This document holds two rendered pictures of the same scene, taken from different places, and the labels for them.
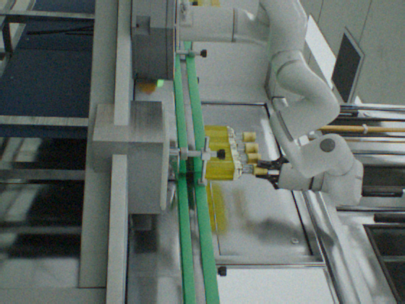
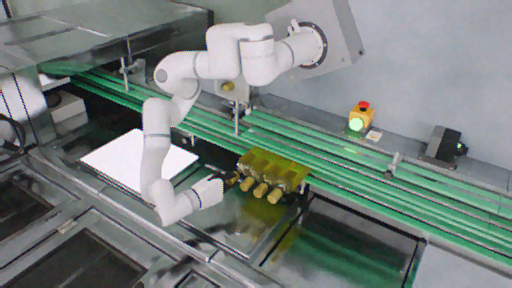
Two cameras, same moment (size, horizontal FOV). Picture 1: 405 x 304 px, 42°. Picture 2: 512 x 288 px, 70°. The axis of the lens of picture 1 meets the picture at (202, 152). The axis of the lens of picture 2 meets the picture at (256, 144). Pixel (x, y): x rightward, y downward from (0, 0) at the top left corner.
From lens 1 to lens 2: 221 cm
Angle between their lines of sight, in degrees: 94
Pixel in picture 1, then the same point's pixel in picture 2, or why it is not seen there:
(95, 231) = not seen: hidden behind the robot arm
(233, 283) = (183, 158)
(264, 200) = (225, 209)
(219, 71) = not seen: outside the picture
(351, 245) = (144, 243)
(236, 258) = (195, 166)
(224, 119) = (366, 270)
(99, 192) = not seen: hidden behind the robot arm
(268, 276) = (170, 171)
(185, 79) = (345, 149)
